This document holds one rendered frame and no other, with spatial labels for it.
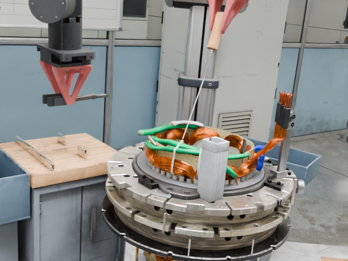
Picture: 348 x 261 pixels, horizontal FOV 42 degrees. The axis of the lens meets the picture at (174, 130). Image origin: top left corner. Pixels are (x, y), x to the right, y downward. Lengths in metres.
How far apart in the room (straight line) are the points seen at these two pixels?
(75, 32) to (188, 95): 0.50
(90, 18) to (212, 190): 2.49
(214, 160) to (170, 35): 2.59
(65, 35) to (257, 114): 2.75
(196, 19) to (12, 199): 0.66
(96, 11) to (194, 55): 1.93
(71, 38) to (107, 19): 2.33
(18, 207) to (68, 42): 0.30
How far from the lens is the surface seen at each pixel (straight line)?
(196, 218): 0.67
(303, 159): 1.08
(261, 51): 3.34
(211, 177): 0.66
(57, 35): 0.80
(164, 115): 3.29
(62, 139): 0.97
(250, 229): 0.69
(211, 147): 0.65
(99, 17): 3.10
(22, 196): 0.84
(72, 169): 0.84
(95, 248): 0.96
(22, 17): 2.91
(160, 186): 0.69
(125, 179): 0.72
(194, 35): 1.21
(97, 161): 0.88
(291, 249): 1.25
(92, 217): 0.91
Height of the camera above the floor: 1.37
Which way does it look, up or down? 16 degrees down
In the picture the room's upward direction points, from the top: 5 degrees clockwise
